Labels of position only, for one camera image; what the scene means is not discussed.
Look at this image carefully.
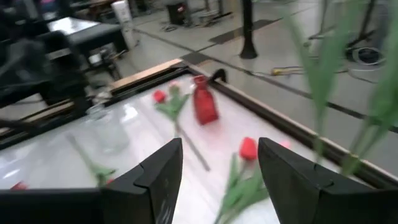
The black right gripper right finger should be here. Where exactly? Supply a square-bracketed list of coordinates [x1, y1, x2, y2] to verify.
[257, 137, 398, 224]

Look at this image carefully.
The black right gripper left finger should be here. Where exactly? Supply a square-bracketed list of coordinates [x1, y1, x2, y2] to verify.
[101, 138, 184, 224]

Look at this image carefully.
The red artificial tulip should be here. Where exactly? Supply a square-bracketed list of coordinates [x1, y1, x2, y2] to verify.
[214, 136, 270, 224]
[152, 89, 212, 172]
[65, 133, 118, 187]

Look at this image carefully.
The clear glass vase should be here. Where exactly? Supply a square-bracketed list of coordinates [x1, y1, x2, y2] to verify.
[85, 104, 131, 155]

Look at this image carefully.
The red glass vase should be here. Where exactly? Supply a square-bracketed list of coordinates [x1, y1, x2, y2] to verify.
[192, 74, 220, 126]

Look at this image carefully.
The pink artificial tulip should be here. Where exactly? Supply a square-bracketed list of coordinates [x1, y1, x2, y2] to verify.
[167, 80, 190, 121]
[281, 0, 363, 162]

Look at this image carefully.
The black table clamp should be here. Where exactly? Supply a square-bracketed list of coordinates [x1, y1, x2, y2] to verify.
[211, 68, 228, 84]

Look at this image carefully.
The black floor stand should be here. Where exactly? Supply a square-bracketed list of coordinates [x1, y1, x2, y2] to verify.
[239, 0, 259, 60]

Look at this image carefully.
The white cylinder appliance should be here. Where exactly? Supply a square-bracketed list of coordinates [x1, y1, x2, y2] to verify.
[111, 0, 141, 50]

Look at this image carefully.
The black speaker box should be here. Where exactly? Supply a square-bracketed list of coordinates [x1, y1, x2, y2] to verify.
[166, 1, 189, 26]

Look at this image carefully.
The black aluminium table frame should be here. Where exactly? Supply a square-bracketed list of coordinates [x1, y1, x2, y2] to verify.
[0, 60, 398, 190]

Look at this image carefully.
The yellow extension cable plug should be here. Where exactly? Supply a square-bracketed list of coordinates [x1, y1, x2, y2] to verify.
[270, 65, 312, 77]

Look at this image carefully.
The coiled black cable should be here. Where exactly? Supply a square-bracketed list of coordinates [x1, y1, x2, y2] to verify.
[345, 46, 386, 66]

